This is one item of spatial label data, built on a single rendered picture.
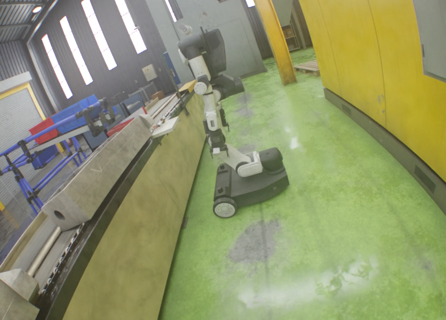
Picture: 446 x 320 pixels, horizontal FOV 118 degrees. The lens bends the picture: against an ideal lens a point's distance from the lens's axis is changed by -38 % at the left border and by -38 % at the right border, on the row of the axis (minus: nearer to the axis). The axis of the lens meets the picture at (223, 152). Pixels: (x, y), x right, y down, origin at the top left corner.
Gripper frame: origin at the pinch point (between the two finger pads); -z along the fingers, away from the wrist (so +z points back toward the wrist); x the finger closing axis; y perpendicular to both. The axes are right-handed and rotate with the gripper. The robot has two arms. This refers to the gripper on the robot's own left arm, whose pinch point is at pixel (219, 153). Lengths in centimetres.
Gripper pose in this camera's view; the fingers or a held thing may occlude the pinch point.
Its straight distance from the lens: 153.2
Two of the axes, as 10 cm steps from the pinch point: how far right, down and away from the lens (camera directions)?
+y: -0.4, 4.9, -8.7
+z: -1.6, -8.7, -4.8
